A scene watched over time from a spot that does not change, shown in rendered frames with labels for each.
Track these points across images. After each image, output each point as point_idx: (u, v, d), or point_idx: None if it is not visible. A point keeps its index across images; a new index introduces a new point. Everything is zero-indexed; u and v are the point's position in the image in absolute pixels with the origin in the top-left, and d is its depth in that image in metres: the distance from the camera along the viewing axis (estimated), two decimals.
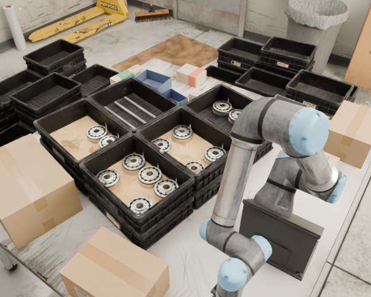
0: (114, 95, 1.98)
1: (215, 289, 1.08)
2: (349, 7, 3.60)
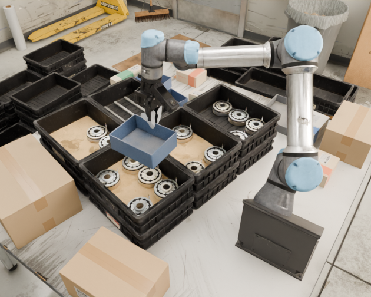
0: (114, 95, 1.98)
1: (141, 74, 1.28)
2: (349, 7, 3.60)
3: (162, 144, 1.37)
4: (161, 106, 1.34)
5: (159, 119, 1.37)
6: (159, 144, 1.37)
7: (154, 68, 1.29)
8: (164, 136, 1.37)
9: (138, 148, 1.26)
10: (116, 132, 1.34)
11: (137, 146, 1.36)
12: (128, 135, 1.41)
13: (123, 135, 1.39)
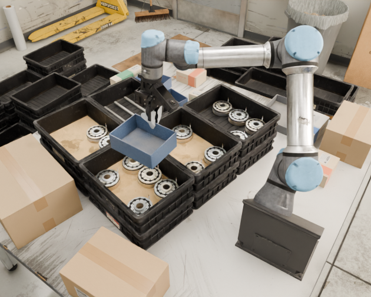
0: (114, 95, 1.98)
1: (141, 74, 1.28)
2: (349, 7, 3.60)
3: (162, 144, 1.37)
4: (161, 106, 1.34)
5: (159, 119, 1.37)
6: (159, 144, 1.37)
7: (154, 68, 1.29)
8: (164, 136, 1.37)
9: (137, 148, 1.26)
10: (116, 131, 1.34)
11: (137, 146, 1.36)
12: (128, 134, 1.41)
13: (123, 134, 1.39)
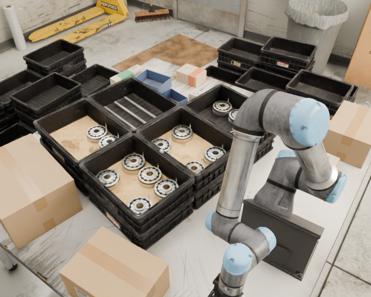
0: (114, 95, 1.98)
1: (217, 280, 1.08)
2: (349, 7, 3.60)
3: None
4: None
5: None
6: None
7: None
8: None
9: None
10: None
11: None
12: None
13: None
